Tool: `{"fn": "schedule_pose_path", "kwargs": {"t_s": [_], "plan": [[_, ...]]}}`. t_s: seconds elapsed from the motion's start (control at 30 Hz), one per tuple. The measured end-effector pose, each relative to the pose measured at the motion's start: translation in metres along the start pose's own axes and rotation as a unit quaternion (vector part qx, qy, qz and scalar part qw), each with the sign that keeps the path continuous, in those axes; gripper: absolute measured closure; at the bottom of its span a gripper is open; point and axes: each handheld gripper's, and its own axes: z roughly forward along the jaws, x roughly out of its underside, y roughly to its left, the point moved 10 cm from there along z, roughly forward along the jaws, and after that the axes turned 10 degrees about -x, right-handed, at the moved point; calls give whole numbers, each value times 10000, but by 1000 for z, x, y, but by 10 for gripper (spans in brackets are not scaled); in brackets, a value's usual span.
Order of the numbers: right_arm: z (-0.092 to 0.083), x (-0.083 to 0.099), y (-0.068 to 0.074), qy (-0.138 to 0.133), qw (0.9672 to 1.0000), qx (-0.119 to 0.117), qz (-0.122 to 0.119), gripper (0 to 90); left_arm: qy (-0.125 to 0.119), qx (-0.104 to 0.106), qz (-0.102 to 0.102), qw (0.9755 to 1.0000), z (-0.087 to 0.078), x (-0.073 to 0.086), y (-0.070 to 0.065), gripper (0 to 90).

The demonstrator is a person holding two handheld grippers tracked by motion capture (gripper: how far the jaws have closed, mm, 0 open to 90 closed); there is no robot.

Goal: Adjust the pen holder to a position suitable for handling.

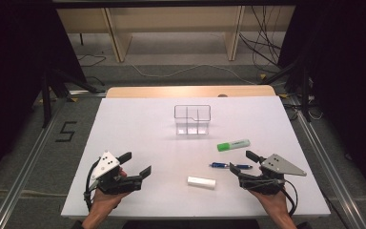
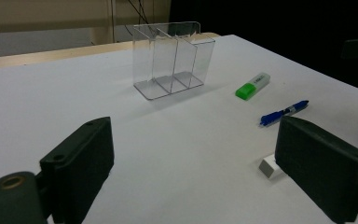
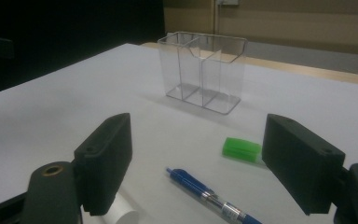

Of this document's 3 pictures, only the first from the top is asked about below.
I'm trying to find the person's left hand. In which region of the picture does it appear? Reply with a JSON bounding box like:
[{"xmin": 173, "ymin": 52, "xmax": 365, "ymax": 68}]
[{"xmin": 90, "ymin": 189, "xmax": 128, "ymax": 212}]

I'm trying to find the short aluminium floor rail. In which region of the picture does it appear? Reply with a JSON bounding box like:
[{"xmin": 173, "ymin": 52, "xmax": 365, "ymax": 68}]
[{"xmin": 68, "ymin": 90, "xmax": 108, "ymax": 98}]

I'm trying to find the bundle of black cables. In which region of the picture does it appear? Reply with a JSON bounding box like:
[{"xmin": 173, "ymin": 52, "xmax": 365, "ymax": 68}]
[{"xmin": 238, "ymin": 5, "xmax": 284, "ymax": 68}]

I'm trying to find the white eraser block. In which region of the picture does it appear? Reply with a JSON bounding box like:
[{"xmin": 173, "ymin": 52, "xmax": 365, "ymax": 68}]
[{"xmin": 187, "ymin": 176, "xmax": 217, "ymax": 191}]

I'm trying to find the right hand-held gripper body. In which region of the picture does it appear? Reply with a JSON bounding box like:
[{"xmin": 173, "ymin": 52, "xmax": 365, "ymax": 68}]
[{"xmin": 238, "ymin": 153, "xmax": 308, "ymax": 196}]

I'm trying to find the black tripod stand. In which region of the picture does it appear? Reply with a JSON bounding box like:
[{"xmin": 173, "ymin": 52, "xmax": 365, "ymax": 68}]
[
  {"xmin": 260, "ymin": 56, "xmax": 313, "ymax": 122},
  {"xmin": 41, "ymin": 68, "xmax": 106, "ymax": 128}
]

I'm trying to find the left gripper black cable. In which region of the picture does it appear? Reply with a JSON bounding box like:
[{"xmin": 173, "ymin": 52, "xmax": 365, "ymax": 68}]
[{"xmin": 83, "ymin": 157, "xmax": 101, "ymax": 212}]

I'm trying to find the blue pen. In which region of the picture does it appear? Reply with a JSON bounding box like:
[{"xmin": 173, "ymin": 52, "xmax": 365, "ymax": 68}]
[{"xmin": 209, "ymin": 161, "xmax": 254, "ymax": 170}]

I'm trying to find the light wooden bench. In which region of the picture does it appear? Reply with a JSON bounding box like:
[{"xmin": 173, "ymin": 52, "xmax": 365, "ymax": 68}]
[{"xmin": 56, "ymin": 5, "xmax": 296, "ymax": 63}]

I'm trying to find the person's dark clothing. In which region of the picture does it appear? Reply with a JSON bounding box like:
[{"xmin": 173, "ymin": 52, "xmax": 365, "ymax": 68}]
[{"xmin": 122, "ymin": 219, "xmax": 261, "ymax": 229}]

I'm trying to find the pale floor cable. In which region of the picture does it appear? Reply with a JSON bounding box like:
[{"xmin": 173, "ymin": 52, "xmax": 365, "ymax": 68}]
[{"xmin": 0, "ymin": 189, "xmax": 61, "ymax": 198}]

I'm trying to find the light wooden table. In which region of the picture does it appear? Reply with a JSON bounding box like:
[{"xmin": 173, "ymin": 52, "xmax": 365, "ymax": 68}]
[{"xmin": 105, "ymin": 85, "xmax": 277, "ymax": 99}]

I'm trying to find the dark curtain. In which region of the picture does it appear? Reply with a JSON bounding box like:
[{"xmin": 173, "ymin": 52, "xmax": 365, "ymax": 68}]
[
  {"xmin": 277, "ymin": 0, "xmax": 366, "ymax": 204},
  {"xmin": 0, "ymin": 0, "xmax": 87, "ymax": 189}
]

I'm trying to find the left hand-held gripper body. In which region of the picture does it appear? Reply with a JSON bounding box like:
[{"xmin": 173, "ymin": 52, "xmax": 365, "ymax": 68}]
[{"xmin": 90, "ymin": 151, "xmax": 143, "ymax": 196}]

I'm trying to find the clear plastic pen holder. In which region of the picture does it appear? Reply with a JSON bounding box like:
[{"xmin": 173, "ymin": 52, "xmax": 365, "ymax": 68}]
[{"xmin": 173, "ymin": 104, "xmax": 212, "ymax": 136}]

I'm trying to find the thin black floor cable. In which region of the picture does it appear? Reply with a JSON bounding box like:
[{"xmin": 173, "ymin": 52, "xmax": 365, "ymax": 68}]
[{"xmin": 77, "ymin": 54, "xmax": 108, "ymax": 68}]

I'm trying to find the green highlighter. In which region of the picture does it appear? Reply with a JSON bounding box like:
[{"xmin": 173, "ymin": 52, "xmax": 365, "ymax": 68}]
[{"xmin": 216, "ymin": 138, "xmax": 252, "ymax": 153}]

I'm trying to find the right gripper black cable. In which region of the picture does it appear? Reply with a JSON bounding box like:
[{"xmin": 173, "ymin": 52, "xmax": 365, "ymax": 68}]
[{"xmin": 280, "ymin": 179, "xmax": 299, "ymax": 218}]

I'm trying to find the person's right hand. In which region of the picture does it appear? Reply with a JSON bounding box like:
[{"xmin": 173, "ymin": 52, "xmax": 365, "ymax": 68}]
[{"xmin": 251, "ymin": 189, "xmax": 292, "ymax": 218}]

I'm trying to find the white floor cable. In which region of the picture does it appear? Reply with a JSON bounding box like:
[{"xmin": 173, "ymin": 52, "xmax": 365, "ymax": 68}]
[{"xmin": 130, "ymin": 63, "xmax": 258, "ymax": 86}]

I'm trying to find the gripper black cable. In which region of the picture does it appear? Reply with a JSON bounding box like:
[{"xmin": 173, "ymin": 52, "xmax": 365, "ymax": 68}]
[
  {"xmin": 83, "ymin": 157, "xmax": 101, "ymax": 212},
  {"xmin": 280, "ymin": 179, "xmax": 299, "ymax": 218}
]

